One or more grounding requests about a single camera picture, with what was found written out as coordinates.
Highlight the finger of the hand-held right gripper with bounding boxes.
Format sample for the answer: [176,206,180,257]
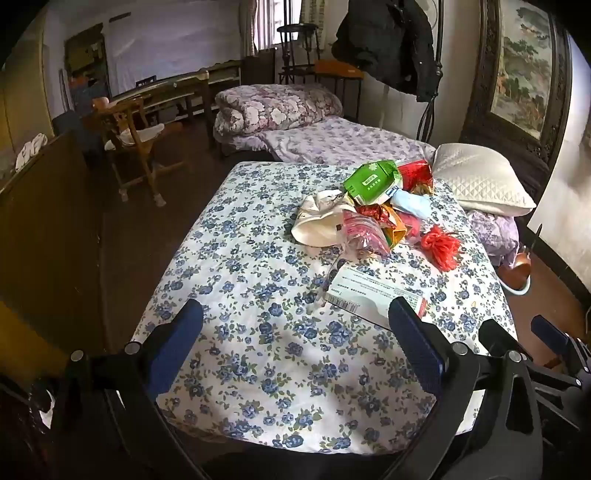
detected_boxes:
[530,315,591,370]
[478,318,536,370]

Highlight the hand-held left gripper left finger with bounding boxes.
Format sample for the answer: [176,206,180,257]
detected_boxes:
[51,299,208,480]

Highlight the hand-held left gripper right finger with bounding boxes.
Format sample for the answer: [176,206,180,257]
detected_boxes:
[388,298,543,480]

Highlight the white paper box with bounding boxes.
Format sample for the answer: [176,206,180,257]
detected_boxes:
[323,263,428,330]

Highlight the red string bundle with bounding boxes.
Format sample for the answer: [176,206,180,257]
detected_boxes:
[420,224,464,272]

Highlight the yellow snack packet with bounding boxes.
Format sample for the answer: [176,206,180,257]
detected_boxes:
[382,208,413,250]

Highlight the clear bag of red candies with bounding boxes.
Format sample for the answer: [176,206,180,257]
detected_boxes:
[342,215,393,259]

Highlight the red object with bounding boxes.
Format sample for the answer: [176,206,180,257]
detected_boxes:
[398,211,426,239]

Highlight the blue face mask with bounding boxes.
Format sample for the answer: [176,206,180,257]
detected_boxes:
[390,189,432,219]

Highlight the white cloth bag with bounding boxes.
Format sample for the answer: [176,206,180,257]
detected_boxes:
[291,190,358,247]

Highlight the red snack bag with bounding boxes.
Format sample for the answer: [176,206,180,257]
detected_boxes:
[397,158,435,197]

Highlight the green tissue packet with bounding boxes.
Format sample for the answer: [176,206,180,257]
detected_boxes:
[342,159,403,206]

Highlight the light blue basin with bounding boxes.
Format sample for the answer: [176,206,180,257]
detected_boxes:
[496,263,532,295]

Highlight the blue floral bed blanket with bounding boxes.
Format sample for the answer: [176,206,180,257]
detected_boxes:
[131,159,518,455]

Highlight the folded light purple quilt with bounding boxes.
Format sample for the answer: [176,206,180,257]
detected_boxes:
[466,210,520,266]

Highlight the white quilted pillow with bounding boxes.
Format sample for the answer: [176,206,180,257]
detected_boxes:
[431,143,537,217]

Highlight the brown wooden cabinet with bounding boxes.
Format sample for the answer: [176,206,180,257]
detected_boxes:
[0,129,107,370]

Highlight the light wooden chair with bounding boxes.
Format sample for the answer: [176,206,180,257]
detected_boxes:
[92,97,197,204]

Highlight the purple floral bed sheet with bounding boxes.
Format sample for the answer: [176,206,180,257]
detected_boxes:
[259,115,437,169]

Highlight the black coat stand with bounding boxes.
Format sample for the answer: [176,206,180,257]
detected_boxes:
[418,0,445,144]

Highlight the white cloth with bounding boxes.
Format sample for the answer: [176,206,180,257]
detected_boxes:
[15,133,49,171]

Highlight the rolled purple floral quilt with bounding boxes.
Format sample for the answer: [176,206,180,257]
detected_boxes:
[213,84,345,151]

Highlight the long wooden desk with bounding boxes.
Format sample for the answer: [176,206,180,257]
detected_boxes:
[111,60,243,125]

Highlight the framed landscape painting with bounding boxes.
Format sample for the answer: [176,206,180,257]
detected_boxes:
[459,0,573,176]

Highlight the orange stool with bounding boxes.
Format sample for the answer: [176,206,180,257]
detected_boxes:
[314,59,365,121]

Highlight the black jacket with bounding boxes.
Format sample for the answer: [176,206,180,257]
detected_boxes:
[332,0,437,102]

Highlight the black metal chair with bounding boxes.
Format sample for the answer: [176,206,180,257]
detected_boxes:
[277,23,324,86]

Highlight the window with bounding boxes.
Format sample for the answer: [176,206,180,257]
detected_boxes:
[252,0,287,51]

